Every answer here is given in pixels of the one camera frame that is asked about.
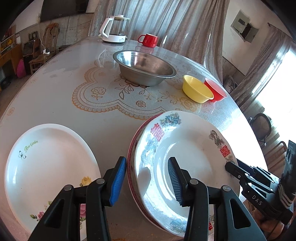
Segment small white rose plate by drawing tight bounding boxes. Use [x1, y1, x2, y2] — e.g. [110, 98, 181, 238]
[4, 123, 101, 233]

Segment orange wooden cabinet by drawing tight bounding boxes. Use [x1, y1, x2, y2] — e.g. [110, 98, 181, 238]
[0, 34, 23, 75]

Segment red mug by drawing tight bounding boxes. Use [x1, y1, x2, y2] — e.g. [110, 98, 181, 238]
[137, 34, 159, 48]

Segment pink bag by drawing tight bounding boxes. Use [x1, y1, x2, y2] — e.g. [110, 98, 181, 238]
[16, 59, 27, 78]

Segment right hand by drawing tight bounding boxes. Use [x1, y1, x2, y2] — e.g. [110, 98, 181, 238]
[251, 208, 285, 240]

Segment large purple floral plate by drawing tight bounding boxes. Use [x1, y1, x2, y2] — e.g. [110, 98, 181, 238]
[127, 110, 189, 237]

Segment red plastic bowl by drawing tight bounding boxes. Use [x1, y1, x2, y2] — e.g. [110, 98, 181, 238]
[204, 78, 227, 102]

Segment lace patterned tablecloth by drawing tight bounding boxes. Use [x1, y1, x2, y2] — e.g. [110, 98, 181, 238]
[72, 46, 210, 120]

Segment beige window curtain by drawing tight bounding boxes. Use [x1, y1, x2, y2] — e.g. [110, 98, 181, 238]
[88, 0, 229, 81]

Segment wooden chair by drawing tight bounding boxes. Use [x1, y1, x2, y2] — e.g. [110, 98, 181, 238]
[29, 23, 59, 75]

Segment yellow plastic bowl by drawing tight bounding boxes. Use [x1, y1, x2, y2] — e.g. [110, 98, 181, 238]
[182, 75, 214, 103]

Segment black wall television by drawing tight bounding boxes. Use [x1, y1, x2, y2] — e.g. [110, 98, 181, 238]
[40, 0, 89, 22]

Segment wall electrical panel box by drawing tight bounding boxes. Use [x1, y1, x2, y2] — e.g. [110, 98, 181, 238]
[231, 10, 259, 43]

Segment stainless steel bowl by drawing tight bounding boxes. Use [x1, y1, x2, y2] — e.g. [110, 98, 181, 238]
[113, 50, 177, 87]

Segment side window curtain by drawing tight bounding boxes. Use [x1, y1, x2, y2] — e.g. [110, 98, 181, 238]
[230, 24, 295, 113]

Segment dark chair by window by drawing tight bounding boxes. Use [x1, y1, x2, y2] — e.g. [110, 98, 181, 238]
[248, 113, 272, 148]

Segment white plate red characters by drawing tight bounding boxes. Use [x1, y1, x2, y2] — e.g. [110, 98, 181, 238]
[133, 110, 241, 238]

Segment white glass electric kettle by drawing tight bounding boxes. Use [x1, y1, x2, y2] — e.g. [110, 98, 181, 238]
[99, 15, 130, 44]

